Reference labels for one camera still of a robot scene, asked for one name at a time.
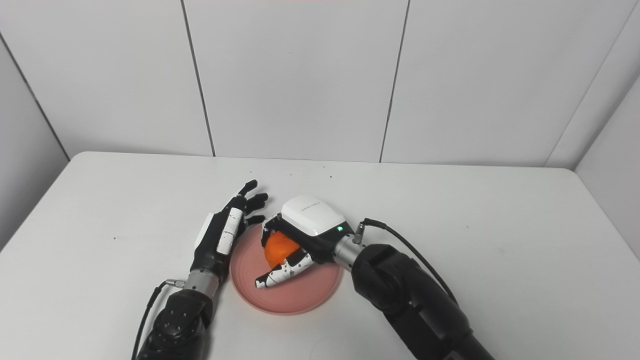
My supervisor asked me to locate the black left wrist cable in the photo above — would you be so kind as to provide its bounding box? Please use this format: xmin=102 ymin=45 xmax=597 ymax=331
xmin=131 ymin=279 xmax=187 ymax=360

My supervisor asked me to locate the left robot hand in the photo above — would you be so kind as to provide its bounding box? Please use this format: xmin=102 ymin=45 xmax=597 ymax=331
xmin=190 ymin=179 xmax=269 ymax=282

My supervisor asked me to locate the orange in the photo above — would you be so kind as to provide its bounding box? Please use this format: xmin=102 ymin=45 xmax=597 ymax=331
xmin=263 ymin=231 xmax=301 ymax=269

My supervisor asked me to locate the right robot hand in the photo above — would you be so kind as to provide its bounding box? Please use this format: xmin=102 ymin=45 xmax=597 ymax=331
xmin=255 ymin=194 xmax=355 ymax=290

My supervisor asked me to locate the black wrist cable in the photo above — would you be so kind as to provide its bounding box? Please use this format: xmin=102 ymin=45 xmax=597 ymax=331
xmin=352 ymin=218 xmax=459 ymax=306
xmin=131 ymin=279 xmax=187 ymax=360

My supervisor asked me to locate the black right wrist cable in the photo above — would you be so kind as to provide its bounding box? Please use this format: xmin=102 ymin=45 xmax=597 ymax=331
xmin=352 ymin=218 xmax=459 ymax=306

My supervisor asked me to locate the pink plate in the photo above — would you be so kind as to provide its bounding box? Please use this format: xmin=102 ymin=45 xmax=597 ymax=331
xmin=230 ymin=223 xmax=345 ymax=316

